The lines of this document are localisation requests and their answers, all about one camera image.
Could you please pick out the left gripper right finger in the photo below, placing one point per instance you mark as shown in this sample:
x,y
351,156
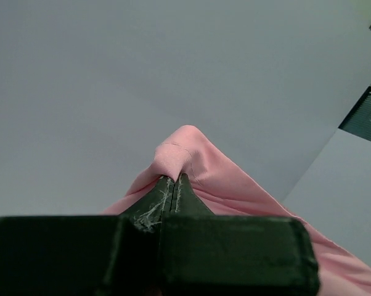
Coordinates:
x,y
185,201

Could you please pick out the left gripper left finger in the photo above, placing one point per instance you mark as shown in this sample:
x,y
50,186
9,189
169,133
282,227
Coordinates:
x,y
147,212

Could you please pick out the pink pillowcase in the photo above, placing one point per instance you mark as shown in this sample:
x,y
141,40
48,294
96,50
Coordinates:
x,y
227,190

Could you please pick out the dark window blinds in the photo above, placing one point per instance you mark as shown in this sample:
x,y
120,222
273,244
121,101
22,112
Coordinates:
x,y
358,120

